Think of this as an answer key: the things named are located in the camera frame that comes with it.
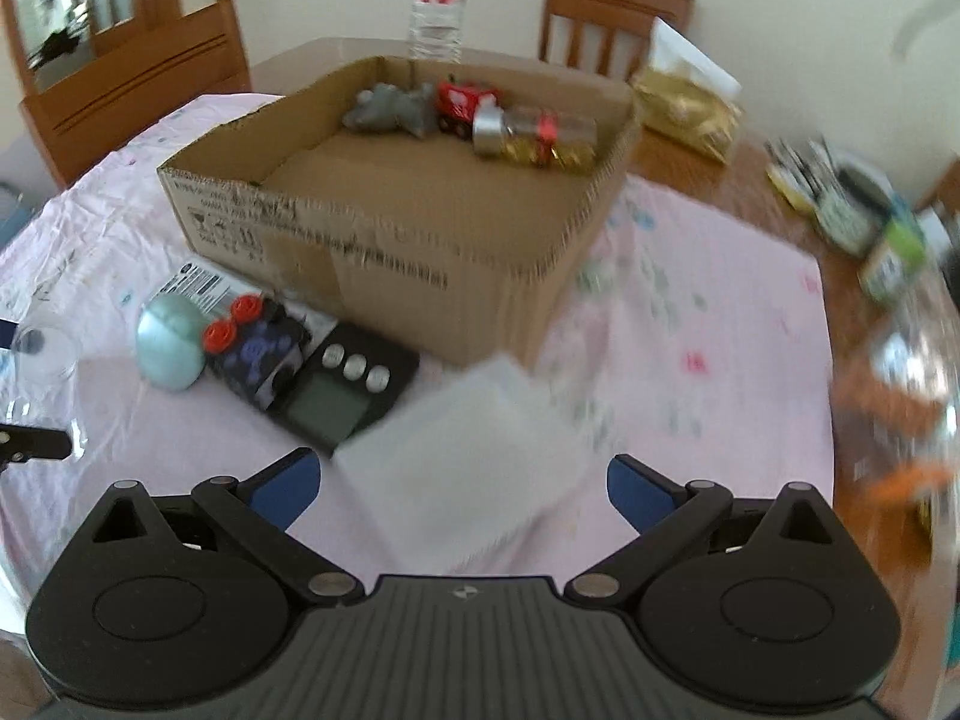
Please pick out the grey toy figure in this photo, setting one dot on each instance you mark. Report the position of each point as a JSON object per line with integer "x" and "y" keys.
{"x": 390, "y": 111}

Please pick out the red toy train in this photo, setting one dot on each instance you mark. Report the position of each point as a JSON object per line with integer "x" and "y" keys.
{"x": 465, "y": 106}

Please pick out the teal egg-shaped toy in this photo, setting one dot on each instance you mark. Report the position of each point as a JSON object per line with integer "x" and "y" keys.
{"x": 169, "y": 345}

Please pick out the large clear black-lidded jar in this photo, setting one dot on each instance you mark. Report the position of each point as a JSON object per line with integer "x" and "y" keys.
{"x": 900, "y": 412}

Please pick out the gold tissue packet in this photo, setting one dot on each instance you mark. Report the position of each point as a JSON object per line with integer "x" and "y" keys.
{"x": 686, "y": 109}

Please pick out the black cube with red buttons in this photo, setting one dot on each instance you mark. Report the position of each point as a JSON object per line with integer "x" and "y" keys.
{"x": 259, "y": 352}

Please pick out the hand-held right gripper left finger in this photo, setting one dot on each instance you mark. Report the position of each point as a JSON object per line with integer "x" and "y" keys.
{"x": 289, "y": 487}

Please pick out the clear plastic cup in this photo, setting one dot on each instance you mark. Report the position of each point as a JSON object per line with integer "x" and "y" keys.
{"x": 45, "y": 356}

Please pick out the white labelled flat box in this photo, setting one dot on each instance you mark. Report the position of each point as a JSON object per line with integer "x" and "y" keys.
{"x": 191, "y": 285}

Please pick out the pink floral tablecloth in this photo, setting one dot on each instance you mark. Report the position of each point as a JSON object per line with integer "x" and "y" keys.
{"x": 675, "y": 390}

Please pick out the translucent white plastic box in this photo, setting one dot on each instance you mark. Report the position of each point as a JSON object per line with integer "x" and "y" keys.
{"x": 465, "y": 465}

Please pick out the wooden framed door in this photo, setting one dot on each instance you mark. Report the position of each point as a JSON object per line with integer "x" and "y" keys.
{"x": 90, "y": 0}

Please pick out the wooden chair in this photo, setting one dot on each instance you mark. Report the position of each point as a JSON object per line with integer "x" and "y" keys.
{"x": 142, "y": 82}
{"x": 611, "y": 22}
{"x": 946, "y": 187}

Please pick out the clear plastic water bottle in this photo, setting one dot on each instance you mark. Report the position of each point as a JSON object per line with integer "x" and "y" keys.
{"x": 437, "y": 7}

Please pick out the dark-lidded glass jar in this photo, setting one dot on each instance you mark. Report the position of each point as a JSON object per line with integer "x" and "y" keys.
{"x": 855, "y": 210}

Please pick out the clear bottle of yellow capsules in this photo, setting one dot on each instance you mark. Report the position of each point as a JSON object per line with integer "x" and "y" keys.
{"x": 544, "y": 136}

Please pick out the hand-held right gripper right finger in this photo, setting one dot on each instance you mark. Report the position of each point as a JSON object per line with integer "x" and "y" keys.
{"x": 637, "y": 496}

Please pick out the bunch of pens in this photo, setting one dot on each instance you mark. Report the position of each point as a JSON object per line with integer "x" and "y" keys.
{"x": 799, "y": 172}

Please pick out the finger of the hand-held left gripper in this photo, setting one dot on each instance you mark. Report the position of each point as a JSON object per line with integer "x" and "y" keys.
{"x": 37, "y": 442}
{"x": 6, "y": 334}

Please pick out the cardboard box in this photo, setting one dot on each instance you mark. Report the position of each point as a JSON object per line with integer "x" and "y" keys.
{"x": 420, "y": 240}

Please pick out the black digital scale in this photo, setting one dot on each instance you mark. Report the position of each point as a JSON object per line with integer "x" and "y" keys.
{"x": 341, "y": 394}

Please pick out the green-lidded small bottle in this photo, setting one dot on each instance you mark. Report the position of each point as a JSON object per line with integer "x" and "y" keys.
{"x": 892, "y": 262}

